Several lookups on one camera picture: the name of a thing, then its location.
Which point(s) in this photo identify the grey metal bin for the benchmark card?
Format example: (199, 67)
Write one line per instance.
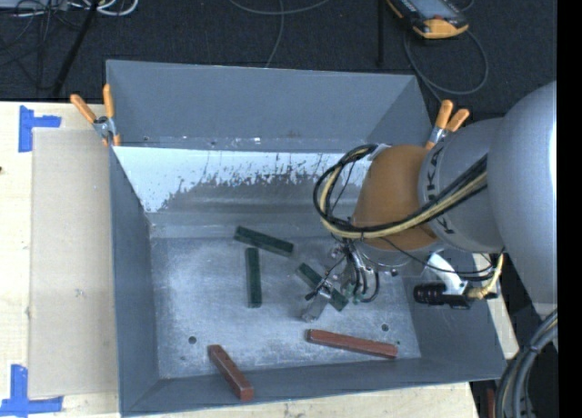
(218, 280)

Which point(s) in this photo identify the dark green flat block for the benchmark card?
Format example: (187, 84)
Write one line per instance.
(263, 240)
(253, 277)
(310, 273)

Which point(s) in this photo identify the red-brown flat block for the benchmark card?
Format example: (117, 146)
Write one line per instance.
(230, 373)
(352, 343)

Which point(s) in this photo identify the pale flat board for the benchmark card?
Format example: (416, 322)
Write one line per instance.
(68, 261)

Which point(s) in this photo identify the black cylinder on white bracket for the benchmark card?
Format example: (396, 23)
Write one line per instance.
(443, 292)

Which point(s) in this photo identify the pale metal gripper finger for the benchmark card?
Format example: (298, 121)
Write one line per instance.
(318, 290)
(317, 307)

